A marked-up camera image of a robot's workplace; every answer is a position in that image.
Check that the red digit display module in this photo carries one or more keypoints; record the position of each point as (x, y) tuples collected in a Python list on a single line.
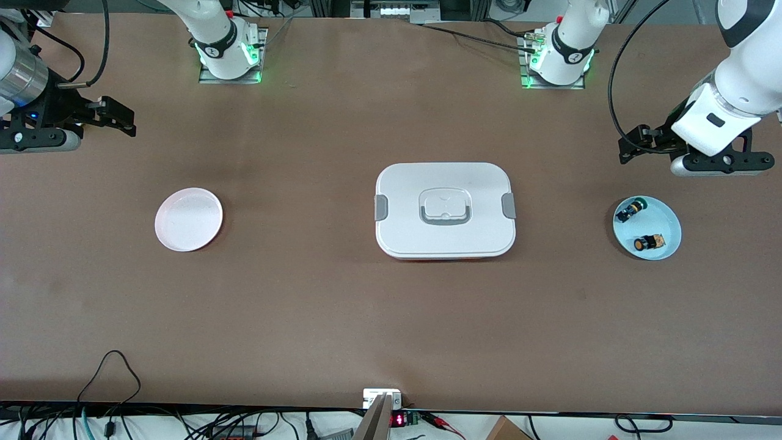
[(398, 420)]

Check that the grey camera mount bar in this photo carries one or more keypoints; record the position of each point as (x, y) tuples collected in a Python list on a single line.
[(374, 425)]

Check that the light blue round plate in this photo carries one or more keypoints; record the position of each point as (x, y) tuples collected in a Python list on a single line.
[(663, 223)]

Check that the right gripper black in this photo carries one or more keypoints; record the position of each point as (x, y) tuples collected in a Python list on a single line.
[(62, 105)]

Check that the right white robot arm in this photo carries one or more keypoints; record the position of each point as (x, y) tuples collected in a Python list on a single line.
[(214, 33)]

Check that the orange-topped sushi piece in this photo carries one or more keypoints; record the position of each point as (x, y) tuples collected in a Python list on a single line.
[(647, 243)]

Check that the white power strip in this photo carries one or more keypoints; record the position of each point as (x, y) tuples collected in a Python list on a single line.
[(394, 10)]

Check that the brown cardboard box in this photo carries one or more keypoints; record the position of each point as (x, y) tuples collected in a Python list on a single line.
[(506, 431)]

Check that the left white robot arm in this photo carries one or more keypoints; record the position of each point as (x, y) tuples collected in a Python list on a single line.
[(748, 79)]

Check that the pink round plate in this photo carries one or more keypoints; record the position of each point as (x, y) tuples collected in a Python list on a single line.
[(188, 220)]

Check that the white clamp block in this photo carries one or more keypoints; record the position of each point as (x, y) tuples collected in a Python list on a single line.
[(369, 397)]

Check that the red clip lead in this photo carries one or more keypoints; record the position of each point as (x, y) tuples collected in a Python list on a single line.
[(437, 419)]

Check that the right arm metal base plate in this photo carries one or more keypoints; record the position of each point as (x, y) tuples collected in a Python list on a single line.
[(211, 79)]

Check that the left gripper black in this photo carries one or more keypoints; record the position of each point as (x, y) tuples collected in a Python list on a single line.
[(664, 135)]

